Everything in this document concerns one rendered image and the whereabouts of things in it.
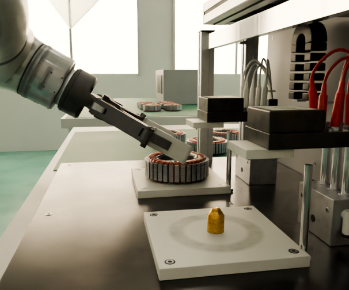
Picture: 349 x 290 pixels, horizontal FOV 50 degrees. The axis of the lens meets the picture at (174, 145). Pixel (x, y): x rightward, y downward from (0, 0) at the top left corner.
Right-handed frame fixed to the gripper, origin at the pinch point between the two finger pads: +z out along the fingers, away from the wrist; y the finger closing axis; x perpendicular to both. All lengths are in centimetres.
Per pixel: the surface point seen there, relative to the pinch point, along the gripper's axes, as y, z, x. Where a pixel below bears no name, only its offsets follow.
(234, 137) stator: -45, 27, 8
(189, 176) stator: 5.7, 3.3, -3.0
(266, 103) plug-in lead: 1.9, 10.2, 14.0
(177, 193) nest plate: 7.7, 2.3, -5.9
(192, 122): 2.2, 0.2, 4.8
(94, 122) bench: -133, -10, -19
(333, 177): 24.7, 12.5, 7.2
